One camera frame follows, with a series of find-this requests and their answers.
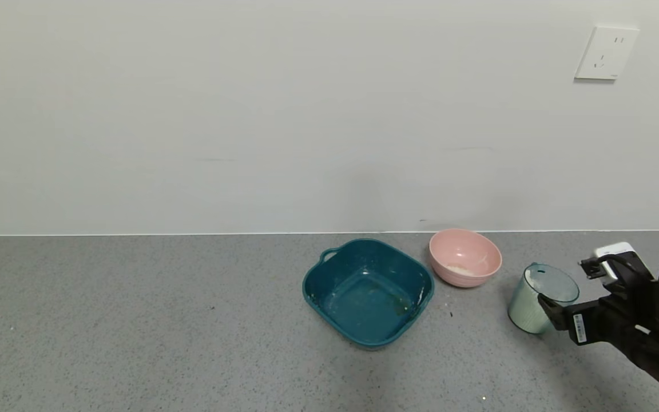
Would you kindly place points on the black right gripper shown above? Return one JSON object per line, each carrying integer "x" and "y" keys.
{"x": 578, "y": 327}

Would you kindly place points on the pink round bowl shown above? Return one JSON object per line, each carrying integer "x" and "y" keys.
{"x": 467, "y": 257}

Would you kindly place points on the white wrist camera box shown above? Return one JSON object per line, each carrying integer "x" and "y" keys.
{"x": 615, "y": 250}

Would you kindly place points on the translucent ribbed plastic cup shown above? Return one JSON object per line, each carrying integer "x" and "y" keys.
{"x": 527, "y": 309}

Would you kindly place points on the white wall power socket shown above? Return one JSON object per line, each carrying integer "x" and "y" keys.
{"x": 606, "y": 53}

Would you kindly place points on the teal square plastic basin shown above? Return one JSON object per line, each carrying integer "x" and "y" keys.
{"x": 364, "y": 297}

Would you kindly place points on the white powder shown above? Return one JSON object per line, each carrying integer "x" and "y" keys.
{"x": 459, "y": 269}

